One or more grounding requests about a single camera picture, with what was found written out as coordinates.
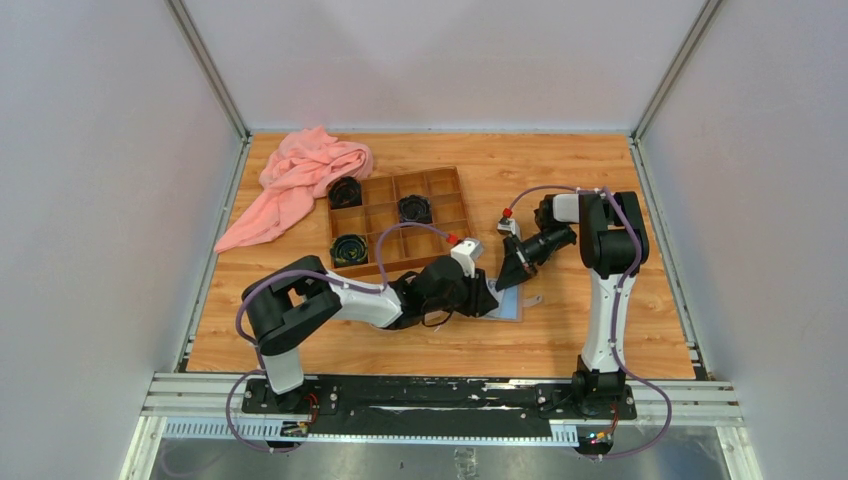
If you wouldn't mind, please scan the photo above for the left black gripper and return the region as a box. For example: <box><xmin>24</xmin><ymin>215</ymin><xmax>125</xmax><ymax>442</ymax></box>
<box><xmin>423</xmin><ymin>262</ymin><xmax>499</xmax><ymax>317</ymax></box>

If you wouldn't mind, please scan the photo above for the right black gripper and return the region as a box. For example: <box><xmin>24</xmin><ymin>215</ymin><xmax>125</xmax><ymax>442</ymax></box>
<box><xmin>496</xmin><ymin>226</ymin><xmax>574</xmax><ymax>292</ymax></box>

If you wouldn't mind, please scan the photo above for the pink leather card holder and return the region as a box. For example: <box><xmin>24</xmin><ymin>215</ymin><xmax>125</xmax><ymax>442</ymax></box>
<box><xmin>482</xmin><ymin>279</ymin><xmax>544</xmax><ymax>323</ymax></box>

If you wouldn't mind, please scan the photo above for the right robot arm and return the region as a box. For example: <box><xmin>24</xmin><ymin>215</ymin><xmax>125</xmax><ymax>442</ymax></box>
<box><xmin>495</xmin><ymin>189</ymin><xmax>650</xmax><ymax>418</ymax></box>

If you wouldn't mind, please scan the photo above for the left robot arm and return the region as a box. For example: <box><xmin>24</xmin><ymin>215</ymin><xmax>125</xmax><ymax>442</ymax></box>
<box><xmin>235</xmin><ymin>255</ymin><xmax>499</xmax><ymax>413</ymax></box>

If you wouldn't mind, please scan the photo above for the brown wooden divider tray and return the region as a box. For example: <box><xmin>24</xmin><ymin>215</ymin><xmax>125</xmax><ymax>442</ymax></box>
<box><xmin>328</xmin><ymin>167</ymin><xmax>472</xmax><ymax>277</ymax></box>

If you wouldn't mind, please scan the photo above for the black flower cup centre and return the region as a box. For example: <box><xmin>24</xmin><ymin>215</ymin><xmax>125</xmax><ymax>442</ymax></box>
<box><xmin>397</xmin><ymin>194</ymin><xmax>433</xmax><ymax>227</ymax></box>

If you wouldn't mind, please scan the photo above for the black flower cup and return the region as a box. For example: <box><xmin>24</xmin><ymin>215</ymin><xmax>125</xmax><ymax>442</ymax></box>
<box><xmin>329</xmin><ymin>234</ymin><xmax>369</xmax><ymax>268</ymax></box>
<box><xmin>397</xmin><ymin>194</ymin><xmax>433</xmax><ymax>227</ymax></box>
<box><xmin>327</xmin><ymin>176</ymin><xmax>363</xmax><ymax>210</ymax></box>

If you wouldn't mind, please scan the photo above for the black flower cup front left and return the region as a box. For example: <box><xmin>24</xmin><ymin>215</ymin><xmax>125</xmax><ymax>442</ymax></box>
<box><xmin>329</xmin><ymin>234</ymin><xmax>369</xmax><ymax>268</ymax></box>

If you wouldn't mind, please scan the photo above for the black flower cup rear left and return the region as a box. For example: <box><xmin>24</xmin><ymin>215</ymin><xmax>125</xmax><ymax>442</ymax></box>
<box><xmin>327</xmin><ymin>176</ymin><xmax>363</xmax><ymax>210</ymax></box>

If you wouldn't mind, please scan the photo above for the pink crumpled cloth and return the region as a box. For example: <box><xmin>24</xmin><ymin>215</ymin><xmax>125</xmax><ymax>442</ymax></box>
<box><xmin>214</xmin><ymin>125</ymin><xmax>375</xmax><ymax>254</ymax></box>

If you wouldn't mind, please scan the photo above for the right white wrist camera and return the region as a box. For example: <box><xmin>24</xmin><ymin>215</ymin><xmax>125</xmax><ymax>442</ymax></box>
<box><xmin>496</xmin><ymin>216</ymin><xmax>522</xmax><ymax>242</ymax></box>

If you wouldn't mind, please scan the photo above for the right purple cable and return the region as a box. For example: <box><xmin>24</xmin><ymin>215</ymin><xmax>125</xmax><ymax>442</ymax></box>
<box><xmin>504</xmin><ymin>185</ymin><xmax>674</xmax><ymax>462</ymax></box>

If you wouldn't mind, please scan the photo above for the purple cable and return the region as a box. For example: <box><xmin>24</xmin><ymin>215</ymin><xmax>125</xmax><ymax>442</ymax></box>
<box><xmin>504</xmin><ymin>185</ymin><xmax>674</xmax><ymax>462</ymax></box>
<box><xmin>225</xmin><ymin>221</ymin><xmax>460</xmax><ymax>455</ymax></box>

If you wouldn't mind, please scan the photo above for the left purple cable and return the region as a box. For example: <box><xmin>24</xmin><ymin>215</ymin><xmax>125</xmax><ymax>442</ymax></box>
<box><xmin>225</xmin><ymin>221</ymin><xmax>460</xmax><ymax>455</ymax></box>

